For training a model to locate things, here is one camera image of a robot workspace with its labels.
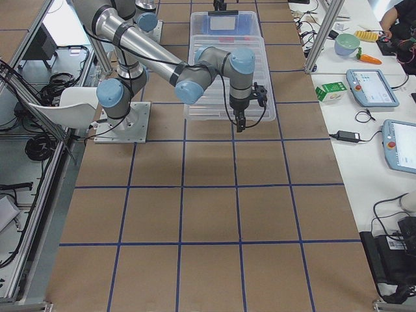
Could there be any white chair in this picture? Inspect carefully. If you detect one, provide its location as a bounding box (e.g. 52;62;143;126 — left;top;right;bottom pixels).
29;87;98;129

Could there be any green white carton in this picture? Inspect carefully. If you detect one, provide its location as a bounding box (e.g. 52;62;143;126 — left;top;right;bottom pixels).
315;82;347;102

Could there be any clear plastic box lid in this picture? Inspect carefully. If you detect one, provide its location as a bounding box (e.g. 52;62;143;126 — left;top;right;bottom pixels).
184;34;276;125

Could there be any toy carrot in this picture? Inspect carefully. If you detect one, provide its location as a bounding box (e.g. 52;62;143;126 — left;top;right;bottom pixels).
356;47;382;65

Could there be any black monitor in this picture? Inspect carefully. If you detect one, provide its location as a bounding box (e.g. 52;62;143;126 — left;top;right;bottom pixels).
359;231;415;304

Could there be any aluminium frame post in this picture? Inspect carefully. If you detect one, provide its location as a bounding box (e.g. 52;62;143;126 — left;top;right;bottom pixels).
304;0;344;74

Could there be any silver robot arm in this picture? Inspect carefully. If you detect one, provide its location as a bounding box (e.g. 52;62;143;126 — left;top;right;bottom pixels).
73;1;267;133
111;1;159;33

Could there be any clear plastic storage box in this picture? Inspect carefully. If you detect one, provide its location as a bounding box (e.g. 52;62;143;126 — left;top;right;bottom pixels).
190;11;261;47

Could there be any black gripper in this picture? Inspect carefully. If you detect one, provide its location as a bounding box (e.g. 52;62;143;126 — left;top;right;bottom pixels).
229;83;268;133
213;0;227;10

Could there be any green blue bowl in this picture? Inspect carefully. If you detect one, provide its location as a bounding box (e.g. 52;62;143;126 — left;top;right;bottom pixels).
334;33;360;56

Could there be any toy corn cob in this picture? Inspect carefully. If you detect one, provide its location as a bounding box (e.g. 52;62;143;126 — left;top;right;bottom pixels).
354;31;380;42

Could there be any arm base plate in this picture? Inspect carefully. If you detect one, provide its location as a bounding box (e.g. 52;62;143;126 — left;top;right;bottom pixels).
93;102;151;144

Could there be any black box latch handle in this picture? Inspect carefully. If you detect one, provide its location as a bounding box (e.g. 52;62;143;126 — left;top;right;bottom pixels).
208;10;239;16

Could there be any blue teach pendant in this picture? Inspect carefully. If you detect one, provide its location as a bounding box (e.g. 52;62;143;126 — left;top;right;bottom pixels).
346;69;399;108
382;120;415;174

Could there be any black power adapter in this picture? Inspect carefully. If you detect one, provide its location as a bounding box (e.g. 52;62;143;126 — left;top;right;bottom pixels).
337;130;361;143

